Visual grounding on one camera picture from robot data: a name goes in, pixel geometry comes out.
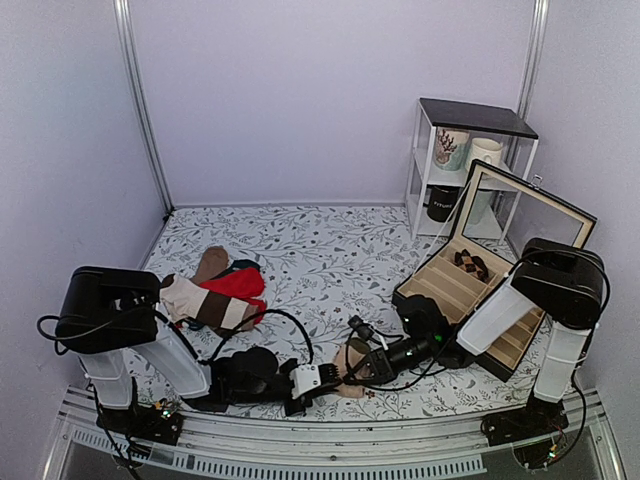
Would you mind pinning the black mug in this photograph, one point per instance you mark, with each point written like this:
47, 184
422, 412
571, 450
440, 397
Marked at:
441, 202

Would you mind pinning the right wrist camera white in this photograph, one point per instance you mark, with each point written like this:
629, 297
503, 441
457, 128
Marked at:
364, 338

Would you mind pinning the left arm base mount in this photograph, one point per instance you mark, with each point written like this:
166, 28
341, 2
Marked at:
159, 423

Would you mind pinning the cream white mug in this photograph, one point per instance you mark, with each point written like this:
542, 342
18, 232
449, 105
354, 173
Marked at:
486, 150

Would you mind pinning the black compartment organizer box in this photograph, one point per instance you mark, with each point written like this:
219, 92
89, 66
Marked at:
538, 214

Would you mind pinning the brown argyle rolled sock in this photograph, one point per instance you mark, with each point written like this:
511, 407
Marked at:
471, 264

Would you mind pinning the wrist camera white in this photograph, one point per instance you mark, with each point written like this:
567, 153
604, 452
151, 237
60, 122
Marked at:
304, 378
364, 338

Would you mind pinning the dark green sock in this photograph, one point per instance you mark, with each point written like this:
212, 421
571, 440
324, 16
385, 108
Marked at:
238, 265

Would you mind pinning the pale green mug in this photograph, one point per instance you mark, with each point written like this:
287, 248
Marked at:
482, 202

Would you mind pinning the beige striped ribbed sock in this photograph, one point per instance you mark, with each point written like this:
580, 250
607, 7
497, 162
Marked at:
353, 352

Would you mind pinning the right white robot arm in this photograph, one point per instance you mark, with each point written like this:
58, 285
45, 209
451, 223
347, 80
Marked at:
568, 284

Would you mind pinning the white frame glass shelf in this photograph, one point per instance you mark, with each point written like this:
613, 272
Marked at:
500, 124

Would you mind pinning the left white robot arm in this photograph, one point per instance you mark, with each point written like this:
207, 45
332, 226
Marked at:
107, 311

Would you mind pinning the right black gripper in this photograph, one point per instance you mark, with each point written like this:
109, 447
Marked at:
382, 369

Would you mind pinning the aluminium front rail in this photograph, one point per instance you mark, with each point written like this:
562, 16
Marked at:
433, 428

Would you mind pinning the brown beige block sock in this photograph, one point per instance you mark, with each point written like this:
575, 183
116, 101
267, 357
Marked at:
184, 300

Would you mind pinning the tan brown sock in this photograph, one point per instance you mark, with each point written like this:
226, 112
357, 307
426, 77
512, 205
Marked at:
213, 262

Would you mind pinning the floral tablecloth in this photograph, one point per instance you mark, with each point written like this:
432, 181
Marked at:
321, 266

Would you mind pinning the floral pattern mug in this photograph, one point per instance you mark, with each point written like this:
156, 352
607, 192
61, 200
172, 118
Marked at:
451, 148

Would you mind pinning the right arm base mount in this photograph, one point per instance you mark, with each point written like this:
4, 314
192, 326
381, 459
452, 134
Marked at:
537, 418

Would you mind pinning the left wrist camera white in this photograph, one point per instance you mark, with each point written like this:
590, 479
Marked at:
304, 378

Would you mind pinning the red sock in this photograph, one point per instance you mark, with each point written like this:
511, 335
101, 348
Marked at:
247, 285

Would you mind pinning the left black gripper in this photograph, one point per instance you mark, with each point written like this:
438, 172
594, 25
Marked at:
305, 399

